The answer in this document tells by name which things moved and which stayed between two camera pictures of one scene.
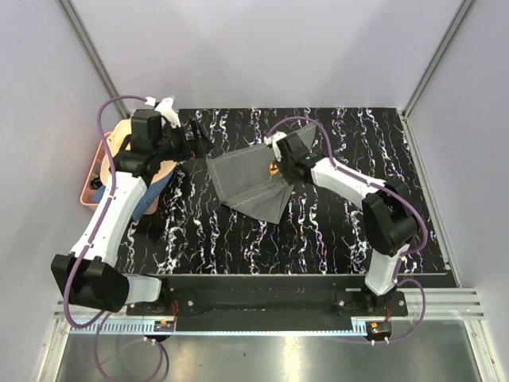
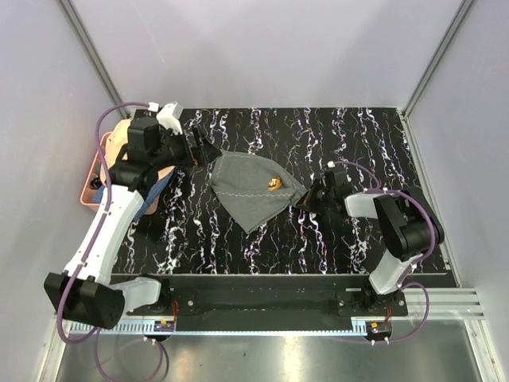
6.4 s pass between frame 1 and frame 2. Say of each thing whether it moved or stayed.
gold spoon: moved
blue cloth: stayed
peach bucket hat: stayed
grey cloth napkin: moved
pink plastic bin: stayed
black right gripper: moved
